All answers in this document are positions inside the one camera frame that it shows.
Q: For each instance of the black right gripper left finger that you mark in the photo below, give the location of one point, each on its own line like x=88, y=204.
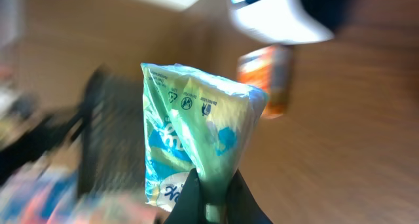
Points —
x=189, y=208

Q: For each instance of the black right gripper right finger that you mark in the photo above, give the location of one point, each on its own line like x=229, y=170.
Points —
x=242, y=208

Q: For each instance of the teal tissue pack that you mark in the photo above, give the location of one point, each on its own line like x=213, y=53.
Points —
x=194, y=120

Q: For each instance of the orange tissue pack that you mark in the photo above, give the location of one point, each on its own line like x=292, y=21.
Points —
x=269, y=69

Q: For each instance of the yellow chips bag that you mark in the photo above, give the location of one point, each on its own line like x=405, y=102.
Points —
x=40, y=195

